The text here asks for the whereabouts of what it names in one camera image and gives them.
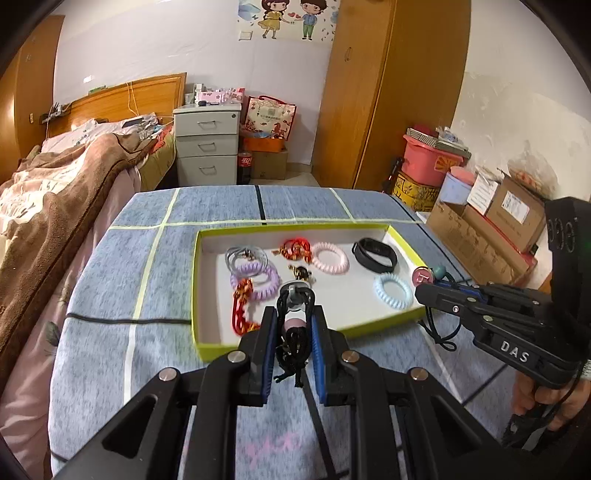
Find black smart band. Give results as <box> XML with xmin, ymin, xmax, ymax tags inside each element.
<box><xmin>352</xmin><ymin>237</ymin><xmax>398</xmax><ymax>274</ymax></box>

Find green shallow cardboard box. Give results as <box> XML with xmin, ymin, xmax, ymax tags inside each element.
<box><xmin>191</xmin><ymin>223</ymin><xmax>425</xmax><ymax>361</ymax></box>

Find tall wooden corner cabinet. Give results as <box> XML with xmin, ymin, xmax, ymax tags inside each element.
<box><xmin>0</xmin><ymin>15</ymin><xmax>64</xmax><ymax>182</ymax></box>

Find cartoon couple wall sticker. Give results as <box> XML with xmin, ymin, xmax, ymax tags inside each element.
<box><xmin>236</xmin><ymin>0</ymin><xmax>341</xmax><ymax>46</ymax></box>

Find person right hand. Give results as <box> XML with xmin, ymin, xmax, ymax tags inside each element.
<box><xmin>512</xmin><ymin>372</ymin><xmax>590</xmax><ymax>431</ymax></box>

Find brown blanket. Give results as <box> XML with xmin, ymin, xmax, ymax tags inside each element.
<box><xmin>1</xmin><ymin>133</ymin><xmax>154</xmax><ymax>383</ymax></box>

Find pink spiral hair tie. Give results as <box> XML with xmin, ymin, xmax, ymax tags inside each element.
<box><xmin>309</xmin><ymin>241</ymin><xmax>351</xmax><ymax>276</ymax></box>

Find yellow patterned tin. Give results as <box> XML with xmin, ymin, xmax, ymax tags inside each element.
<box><xmin>393</xmin><ymin>172</ymin><xmax>441</xmax><ymax>212</ymax></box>

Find red patterned gift bag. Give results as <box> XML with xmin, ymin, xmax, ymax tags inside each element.
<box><xmin>242</xmin><ymin>95</ymin><xmax>297</xmax><ymax>140</ymax></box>

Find light blue round container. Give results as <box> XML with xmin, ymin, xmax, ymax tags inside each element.
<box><xmin>438</xmin><ymin>166</ymin><xmax>476</xmax><ymax>205</ymax></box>

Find grey elastic hair ties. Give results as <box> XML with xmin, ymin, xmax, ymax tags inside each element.
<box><xmin>224</xmin><ymin>244</ymin><xmax>270</xmax><ymax>273</ymax></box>

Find cola bottle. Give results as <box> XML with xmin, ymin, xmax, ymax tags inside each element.
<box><xmin>236</xmin><ymin>152</ymin><xmax>252</xmax><ymax>185</ymax></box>

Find open brown cardboard box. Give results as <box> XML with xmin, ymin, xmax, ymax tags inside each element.
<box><xmin>427</xmin><ymin>202</ymin><xmax>537</xmax><ymax>287</ymax></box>

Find large wooden wardrobe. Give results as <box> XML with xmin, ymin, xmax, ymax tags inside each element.
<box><xmin>311</xmin><ymin>0</ymin><xmax>472</xmax><ymax>191</ymax></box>

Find red braided bracelet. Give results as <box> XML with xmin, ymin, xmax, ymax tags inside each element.
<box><xmin>230</xmin><ymin>277</ymin><xmax>261</xmax><ymax>336</ymax></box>

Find labelled cardboard box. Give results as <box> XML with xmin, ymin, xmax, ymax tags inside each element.
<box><xmin>486</xmin><ymin>176</ymin><xmax>545</xmax><ymax>253</ymax></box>

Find light blue spiral hair tie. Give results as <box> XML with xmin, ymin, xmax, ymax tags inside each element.
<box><xmin>372</xmin><ymin>272</ymin><xmax>415</xmax><ymax>310</ymax></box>

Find blue plaid table cloth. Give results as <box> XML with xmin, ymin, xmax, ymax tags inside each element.
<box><xmin>48</xmin><ymin>186</ymin><xmax>514</xmax><ymax>479</ymax></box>

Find wooden bed headboard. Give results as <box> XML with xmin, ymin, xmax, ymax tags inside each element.
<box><xmin>48</xmin><ymin>72</ymin><xmax>186</xmax><ymax>137</ymax></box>

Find purple spiral hair tie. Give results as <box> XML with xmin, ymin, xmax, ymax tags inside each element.
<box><xmin>228</xmin><ymin>260</ymin><xmax>282</xmax><ymax>303</ymax></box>

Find pink bed sheet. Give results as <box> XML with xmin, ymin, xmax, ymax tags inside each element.
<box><xmin>1</xmin><ymin>155</ymin><xmax>140</xmax><ymax>479</ymax></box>

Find white drawer nightstand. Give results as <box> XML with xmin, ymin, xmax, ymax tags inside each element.
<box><xmin>173</xmin><ymin>104</ymin><xmax>242</xmax><ymax>187</ymax></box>

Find pink plastic storage bin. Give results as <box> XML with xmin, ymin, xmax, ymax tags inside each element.
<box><xmin>402</xmin><ymin>135</ymin><xmax>465</xmax><ymax>187</ymax></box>

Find black cord pink charm tie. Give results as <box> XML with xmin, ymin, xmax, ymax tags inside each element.
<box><xmin>272</xmin><ymin>264</ymin><xmax>463</xmax><ymax>384</ymax></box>

